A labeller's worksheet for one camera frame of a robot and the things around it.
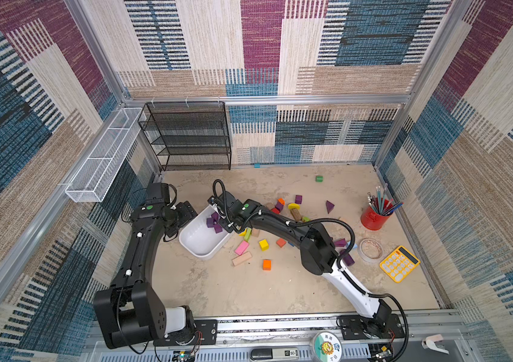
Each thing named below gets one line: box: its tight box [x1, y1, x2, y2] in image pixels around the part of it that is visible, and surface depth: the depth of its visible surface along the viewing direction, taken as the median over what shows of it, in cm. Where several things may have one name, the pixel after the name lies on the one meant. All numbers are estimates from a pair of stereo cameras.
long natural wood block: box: [231, 251, 253, 267], surface depth 91 cm
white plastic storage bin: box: [178, 205, 234, 261], surface depth 95 cm
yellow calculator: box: [378, 245, 421, 284], surface depth 89 cm
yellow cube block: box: [258, 239, 270, 252], surface depth 93 cm
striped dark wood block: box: [289, 208, 303, 223], surface depth 104 cm
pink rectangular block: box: [234, 239, 250, 256], surface depth 93 cm
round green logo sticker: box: [313, 331, 343, 362], surface depth 65 cm
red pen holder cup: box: [360, 183, 405, 231], surface depth 94 cm
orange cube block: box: [262, 259, 273, 271], surface depth 89 cm
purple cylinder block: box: [343, 252, 356, 267], surface depth 89 cm
